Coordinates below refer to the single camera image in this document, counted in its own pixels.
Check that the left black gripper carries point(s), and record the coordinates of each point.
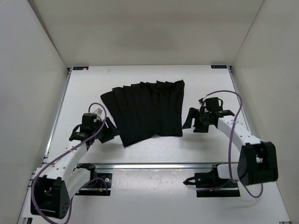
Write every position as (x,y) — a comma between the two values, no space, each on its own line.
(112,128)

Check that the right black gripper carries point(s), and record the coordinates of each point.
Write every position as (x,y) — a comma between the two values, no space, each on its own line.
(193,113)

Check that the black pleated skirt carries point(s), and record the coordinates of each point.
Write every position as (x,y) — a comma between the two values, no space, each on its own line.
(141,111)

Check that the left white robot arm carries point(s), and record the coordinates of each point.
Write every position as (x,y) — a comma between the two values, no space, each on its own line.
(54,187)

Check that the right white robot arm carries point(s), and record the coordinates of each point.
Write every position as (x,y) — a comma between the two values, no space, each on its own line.
(257,161)

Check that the right table label sticker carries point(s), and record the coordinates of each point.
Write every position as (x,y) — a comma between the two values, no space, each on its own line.
(218,66)

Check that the table label sticker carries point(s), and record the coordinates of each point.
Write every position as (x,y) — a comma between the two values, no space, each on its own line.
(80,68)
(218,66)

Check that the left table label sticker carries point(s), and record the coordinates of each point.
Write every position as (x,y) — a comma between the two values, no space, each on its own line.
(80,68)

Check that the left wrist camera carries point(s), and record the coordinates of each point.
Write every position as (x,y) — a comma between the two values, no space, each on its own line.
(91,121)

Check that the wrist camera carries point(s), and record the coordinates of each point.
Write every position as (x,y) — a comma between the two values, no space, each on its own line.
(211,104)
(91,121)

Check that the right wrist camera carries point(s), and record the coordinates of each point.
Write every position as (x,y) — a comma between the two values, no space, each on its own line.
(211,104)

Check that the aluminium front rail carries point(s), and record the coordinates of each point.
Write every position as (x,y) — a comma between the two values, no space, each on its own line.
(152,165)

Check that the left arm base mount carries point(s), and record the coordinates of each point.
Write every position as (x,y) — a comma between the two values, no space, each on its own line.
(101,186)

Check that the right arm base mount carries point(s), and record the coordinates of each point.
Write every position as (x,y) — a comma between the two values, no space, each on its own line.
(211,185)

